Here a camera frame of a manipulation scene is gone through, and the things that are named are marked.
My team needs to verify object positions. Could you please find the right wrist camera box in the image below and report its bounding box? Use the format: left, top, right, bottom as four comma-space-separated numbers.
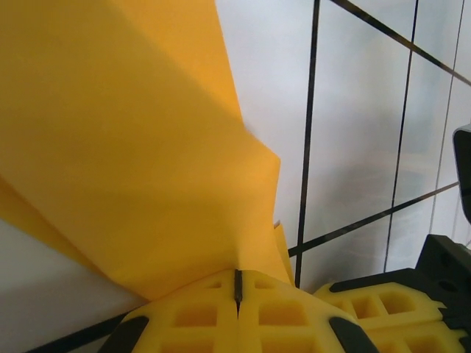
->
451, 124, 471, 225

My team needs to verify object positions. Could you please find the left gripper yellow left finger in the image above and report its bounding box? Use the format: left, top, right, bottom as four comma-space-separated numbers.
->
97, 267, 238, 353

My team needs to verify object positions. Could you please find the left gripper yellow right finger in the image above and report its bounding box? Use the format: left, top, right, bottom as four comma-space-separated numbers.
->
238, 267, 380, 353

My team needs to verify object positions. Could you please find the yellow paper sheet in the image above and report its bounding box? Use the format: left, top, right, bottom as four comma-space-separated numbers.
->
0, 0, 295, 304

